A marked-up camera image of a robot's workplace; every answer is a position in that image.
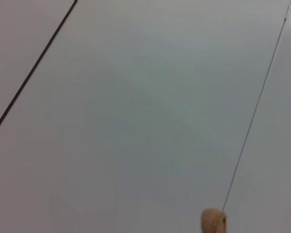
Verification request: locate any brown woven tote bag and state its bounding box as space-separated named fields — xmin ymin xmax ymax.
xmin=200 ymin=208 xmax=227 ymax=233

